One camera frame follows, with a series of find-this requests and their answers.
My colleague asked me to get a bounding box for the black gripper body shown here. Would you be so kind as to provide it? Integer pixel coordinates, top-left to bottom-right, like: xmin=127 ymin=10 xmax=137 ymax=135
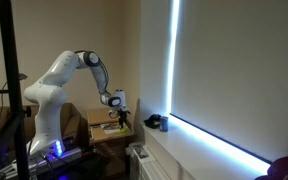
xmin=116 ymin=107 xmax=132 ymax=122

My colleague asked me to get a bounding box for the blue drink can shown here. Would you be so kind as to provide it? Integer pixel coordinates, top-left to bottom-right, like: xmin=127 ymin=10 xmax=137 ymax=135
xmin=159 ymin=115 xmax=170 ymax=133

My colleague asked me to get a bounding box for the white window sill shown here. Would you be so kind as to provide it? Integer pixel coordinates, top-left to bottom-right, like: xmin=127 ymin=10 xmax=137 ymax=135
xmin=139 ymin=114 xmax=272 ymax=180

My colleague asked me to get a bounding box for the white red printed brochure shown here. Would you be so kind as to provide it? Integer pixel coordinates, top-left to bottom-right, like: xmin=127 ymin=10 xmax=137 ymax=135
xmin=99 ymin=122 xmax=131 ymax=136

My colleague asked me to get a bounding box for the light wooden nightstand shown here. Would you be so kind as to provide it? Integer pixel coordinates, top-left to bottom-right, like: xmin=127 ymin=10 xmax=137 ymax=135
xmin=85 ymin=107 xmax=136 ymax=178

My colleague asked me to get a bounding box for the brown cardboard box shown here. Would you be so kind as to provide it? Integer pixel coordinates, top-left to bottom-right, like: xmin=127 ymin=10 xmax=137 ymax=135
xmin=0 ymin=102 xmax=86 ymax=148

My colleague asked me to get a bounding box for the white panel heater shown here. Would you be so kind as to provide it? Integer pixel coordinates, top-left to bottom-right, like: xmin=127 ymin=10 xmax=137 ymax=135
xmin=128 ymin=143 xmax=172 ymax=180

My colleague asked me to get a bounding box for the black robot mounting board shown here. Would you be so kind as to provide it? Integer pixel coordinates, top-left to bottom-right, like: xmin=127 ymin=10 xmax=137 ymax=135
xmin=0 ymin=144 xmax=100 ymax=180

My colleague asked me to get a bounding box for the grey roller blind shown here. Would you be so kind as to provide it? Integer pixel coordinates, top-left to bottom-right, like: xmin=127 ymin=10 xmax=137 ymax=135
xmin=169 ymin=0 xmax=288 ymax=165

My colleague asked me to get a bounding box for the dark red cap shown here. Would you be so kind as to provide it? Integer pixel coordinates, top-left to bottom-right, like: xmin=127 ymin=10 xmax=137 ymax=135
xmin=254 ymin=154 xmax=288 ymax=180

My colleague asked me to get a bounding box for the black camera stand pole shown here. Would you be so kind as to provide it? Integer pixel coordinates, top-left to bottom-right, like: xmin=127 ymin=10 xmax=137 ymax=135
xmin=0 ymin=0 xmax=32 ymax=180

